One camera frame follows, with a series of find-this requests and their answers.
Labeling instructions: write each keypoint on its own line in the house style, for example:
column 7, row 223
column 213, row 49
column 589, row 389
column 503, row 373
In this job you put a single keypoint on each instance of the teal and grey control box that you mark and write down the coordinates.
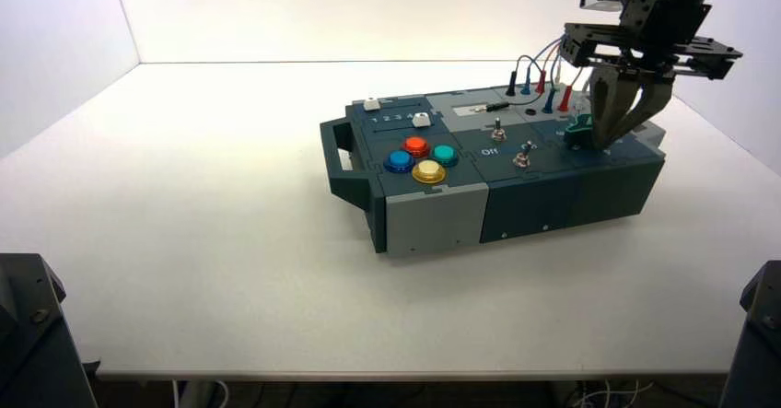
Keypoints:
column 531, row 192

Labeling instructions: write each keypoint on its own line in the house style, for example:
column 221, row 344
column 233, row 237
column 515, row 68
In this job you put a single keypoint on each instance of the white slider cap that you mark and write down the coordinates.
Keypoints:
column 370, row 104
column 420, row 120

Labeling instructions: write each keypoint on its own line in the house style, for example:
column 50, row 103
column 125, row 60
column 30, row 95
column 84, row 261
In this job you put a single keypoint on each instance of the yellow round push button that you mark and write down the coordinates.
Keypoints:
column 429, row 171

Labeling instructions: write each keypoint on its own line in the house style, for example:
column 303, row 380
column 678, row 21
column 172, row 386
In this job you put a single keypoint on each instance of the teal rotary knob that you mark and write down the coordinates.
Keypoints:
column 576, row 129

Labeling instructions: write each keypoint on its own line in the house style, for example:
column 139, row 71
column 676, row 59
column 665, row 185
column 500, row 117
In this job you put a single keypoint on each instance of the dark right arm base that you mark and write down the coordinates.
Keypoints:
column 756, row 344

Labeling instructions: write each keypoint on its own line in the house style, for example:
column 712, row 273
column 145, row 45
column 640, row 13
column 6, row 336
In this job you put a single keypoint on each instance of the green round push button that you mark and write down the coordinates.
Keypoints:
column 445, row 154

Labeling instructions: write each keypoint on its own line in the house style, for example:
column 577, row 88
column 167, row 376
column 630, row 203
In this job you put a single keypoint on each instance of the red round push button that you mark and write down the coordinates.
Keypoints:
column 417, row 145

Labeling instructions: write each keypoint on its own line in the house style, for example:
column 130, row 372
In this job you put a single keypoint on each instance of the small metal toggle switch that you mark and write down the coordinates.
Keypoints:
column 522, row 156
column 498, row 132

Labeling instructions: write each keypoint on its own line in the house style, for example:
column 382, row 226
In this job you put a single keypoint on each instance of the dark left arm base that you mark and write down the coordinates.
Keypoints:
column 36, row 338

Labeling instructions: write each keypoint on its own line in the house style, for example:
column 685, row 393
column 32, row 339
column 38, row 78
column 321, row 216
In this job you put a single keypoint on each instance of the blue round push button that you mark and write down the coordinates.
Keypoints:
column 399, row 161

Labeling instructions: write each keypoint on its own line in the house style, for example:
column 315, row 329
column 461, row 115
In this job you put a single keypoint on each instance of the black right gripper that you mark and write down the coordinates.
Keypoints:
column 662, row 24

